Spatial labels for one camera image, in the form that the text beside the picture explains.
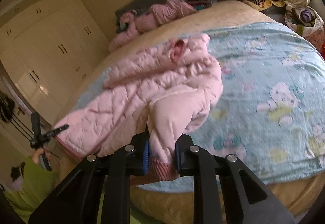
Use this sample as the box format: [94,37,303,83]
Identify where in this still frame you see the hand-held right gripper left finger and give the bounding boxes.
[28,134,150,224]

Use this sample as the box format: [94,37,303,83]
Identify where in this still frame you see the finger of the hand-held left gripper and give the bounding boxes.
[47,124,69,139]

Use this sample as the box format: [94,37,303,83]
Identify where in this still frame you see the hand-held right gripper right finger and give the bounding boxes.
[175,134,295,224]

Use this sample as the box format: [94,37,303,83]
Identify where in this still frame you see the pink quilted jacket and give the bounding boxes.
[54,32,224,181]
[109,0,198,51]

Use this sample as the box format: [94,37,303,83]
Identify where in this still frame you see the person's left forearm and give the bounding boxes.
[5,157,60,223]

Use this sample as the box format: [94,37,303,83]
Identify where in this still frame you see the dark hanging clothes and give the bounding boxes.
[0,91,16,123]

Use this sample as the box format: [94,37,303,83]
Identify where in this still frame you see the folded dark striped clothes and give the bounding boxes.
[186,0,220,10]

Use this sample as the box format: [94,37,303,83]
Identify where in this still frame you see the white bag of clothes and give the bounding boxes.
[284,6,325,37]

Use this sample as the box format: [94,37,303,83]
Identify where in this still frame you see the person's left hand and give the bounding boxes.
[32,149,47,165]

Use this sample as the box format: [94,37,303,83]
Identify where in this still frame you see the black white cloth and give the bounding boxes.
[10,162,26,182]

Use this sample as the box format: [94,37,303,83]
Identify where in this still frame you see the cream wardrobe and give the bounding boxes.
[0,0,111,125]

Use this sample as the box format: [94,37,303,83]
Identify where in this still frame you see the blue cartoon printed blanket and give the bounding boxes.
[74,21,325,194]

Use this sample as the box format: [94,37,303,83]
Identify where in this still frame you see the crumpled pink quilted jacket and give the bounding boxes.
[109,0,198,51]

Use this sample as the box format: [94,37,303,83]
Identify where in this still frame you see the bed with beige sheet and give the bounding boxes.
[54,0,325,217]

